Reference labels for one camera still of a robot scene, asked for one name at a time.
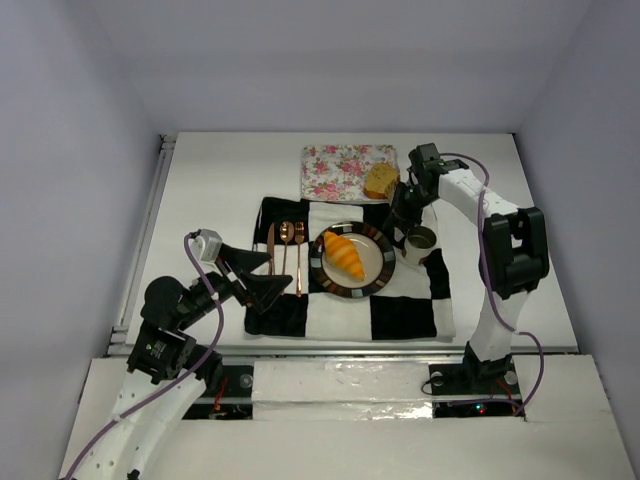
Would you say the orange striped croissant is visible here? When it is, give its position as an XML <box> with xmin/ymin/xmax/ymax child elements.
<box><xmin>323</xmin><ymin>230</ymin><xmax>365</xmax><ymax>281</ymax></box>

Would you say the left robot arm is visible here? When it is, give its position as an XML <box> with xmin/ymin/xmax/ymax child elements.
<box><xmin>65</xmin><ymin>230</ymin><xmax>293</xmax><ymax>479</ymax></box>

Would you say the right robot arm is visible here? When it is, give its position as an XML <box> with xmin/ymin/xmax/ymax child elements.
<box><xmin>244</xmin><ymin>145</ymin><xmax>549</xmax><ymax>402</ymax></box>

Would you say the brown bread slice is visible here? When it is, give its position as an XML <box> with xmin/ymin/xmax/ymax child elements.
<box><xmin>363</xmin><ymin>163</ymin><xmax>400</xmax><ymax>200</ymax></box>

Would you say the beige brown mug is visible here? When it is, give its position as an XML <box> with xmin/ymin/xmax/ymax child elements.
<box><xmin>402</xmin><ymin>225</ymin><xmax>437</xmax><ymax>265</ymax></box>

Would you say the dark rimmed ceramic plate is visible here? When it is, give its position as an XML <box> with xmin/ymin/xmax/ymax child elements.
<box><xmin>309</xmin><ymin>222</ymin><xmax>396</xmax><ymax>299</ymax></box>

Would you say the rose gold knife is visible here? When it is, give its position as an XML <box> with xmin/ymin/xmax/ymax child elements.
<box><xmin>267</xmin><ymin>223</ymin><xmax>275</xmax><ymax>275</ymax></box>

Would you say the rose gold spoon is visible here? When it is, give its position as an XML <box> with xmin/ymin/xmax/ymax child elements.
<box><xmin>279</xmin><ymin>221</ymin><xmax>295</xmax><ymax>275</ymax></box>

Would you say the rose gold fork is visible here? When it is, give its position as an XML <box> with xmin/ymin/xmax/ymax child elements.
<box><xmin>294</xmin><ymin>221</ymin><xmax>305</xmax><ymax>298</ymax></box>

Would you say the black white checkered cloth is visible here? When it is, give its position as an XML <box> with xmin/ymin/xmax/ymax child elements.
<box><xmin>244</xmin><ymin>197</ymin><xmax>456</xmax><ymax>342</ymax></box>

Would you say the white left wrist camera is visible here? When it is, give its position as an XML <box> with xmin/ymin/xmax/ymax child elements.
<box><xmin>190</xmin><ymin>229</ymin><xmax>223</xmax><ymax>265</ymax></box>

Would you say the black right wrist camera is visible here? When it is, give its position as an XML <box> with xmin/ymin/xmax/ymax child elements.
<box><xmin>408</xmin><ymin>143</ymin><xmax>468</xmax><ymax>178</ymax></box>

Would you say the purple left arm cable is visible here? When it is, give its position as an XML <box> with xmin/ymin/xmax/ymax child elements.
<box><xmin>64</xmin><ymin>230</ymin><xmax>226</xmax><ymax>480</ymax></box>

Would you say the aluminium table rail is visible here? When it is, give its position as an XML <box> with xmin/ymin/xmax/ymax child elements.
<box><xmin>105</xmin><ymin>133</ymin><xmax>178</xmax><ymax>357</ymax></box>

